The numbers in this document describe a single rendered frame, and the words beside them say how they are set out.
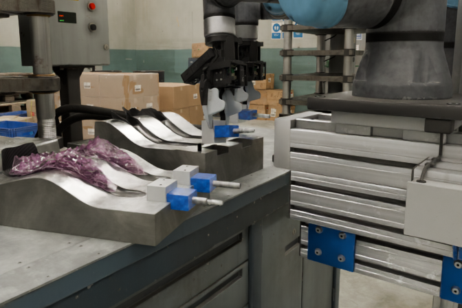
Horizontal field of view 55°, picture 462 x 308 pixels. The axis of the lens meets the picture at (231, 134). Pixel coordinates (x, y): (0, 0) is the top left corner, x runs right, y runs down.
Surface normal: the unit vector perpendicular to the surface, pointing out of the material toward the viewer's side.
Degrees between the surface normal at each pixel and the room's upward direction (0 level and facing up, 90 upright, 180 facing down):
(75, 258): 0
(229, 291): 90
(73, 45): 90
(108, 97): 96
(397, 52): 73
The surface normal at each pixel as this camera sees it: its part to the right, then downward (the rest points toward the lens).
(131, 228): -0.29, 0.16
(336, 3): 0.29, 0.64
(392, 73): -0.48, -0.15
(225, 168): 0.83, 0.10
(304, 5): -0.89, 0.18
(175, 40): -0.54, 0.14
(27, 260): 0.00, -0.99
